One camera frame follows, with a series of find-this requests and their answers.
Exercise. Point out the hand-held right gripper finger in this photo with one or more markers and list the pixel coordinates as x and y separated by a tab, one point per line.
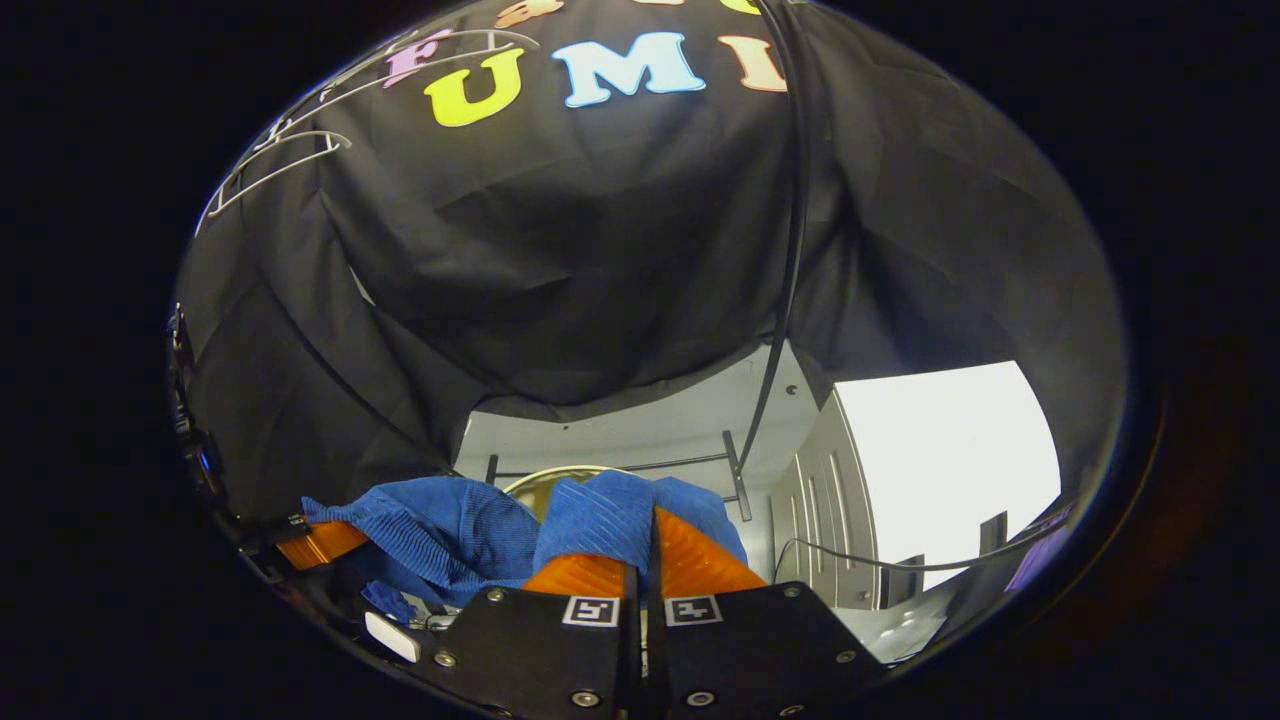
631	660
655	650

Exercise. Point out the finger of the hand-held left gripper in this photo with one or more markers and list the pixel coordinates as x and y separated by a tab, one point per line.
320	543

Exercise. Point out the white clothes hanger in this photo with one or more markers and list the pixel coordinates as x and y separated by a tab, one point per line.
335	140
520	40

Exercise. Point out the black clothes rack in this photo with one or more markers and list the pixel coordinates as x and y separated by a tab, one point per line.
797	200

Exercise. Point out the black backdrop cloth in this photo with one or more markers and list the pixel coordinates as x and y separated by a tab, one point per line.
600	250

